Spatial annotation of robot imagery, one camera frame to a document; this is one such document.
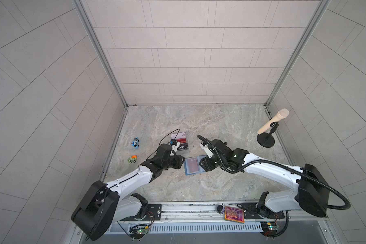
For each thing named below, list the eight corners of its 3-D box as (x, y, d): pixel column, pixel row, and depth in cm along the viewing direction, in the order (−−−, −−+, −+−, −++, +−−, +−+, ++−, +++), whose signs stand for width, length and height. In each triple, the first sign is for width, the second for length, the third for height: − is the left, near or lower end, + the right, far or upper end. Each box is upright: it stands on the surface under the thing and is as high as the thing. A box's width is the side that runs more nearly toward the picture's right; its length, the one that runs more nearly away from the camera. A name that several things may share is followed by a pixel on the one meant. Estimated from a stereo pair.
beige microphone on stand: (253, 141, 98) (270, 115, 77) (257, 132, 103) (275, 104, 82) (265, 147, 96) (286, 121, 75) (269, 137, 101) (290, 110, 80)
